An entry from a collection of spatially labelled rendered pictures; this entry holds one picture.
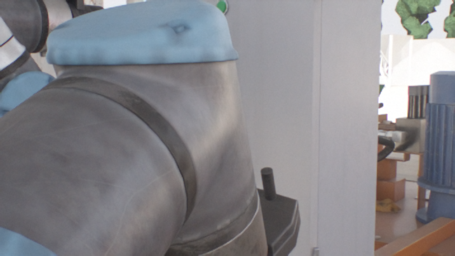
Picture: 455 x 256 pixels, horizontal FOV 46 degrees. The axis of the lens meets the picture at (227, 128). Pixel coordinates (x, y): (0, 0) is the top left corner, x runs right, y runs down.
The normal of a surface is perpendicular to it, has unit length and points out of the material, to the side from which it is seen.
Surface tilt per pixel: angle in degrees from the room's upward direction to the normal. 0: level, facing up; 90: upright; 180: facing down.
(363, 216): 90
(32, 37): 119
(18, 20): 88
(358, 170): 90
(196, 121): 70
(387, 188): 90
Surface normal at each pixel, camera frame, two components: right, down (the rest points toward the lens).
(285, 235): 0.79, 0.18
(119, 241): 0.86, -0.15
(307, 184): -0.67, 0.08
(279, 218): -0.16, -0.86
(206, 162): 0.93, 0.08
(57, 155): 0.35, -0.71
